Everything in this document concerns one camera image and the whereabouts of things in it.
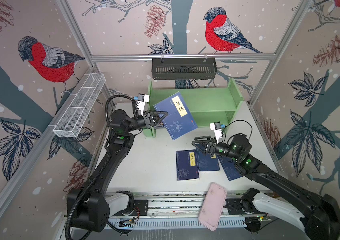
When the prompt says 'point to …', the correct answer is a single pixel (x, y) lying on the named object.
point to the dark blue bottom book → (187, 165)
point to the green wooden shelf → (209, 107)
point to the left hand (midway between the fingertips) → (166, 116)
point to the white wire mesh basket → (70, 122)
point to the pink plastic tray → (213, 206)
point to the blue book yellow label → (178, 121)
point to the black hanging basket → (184, 68)
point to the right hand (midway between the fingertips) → (192, 144)
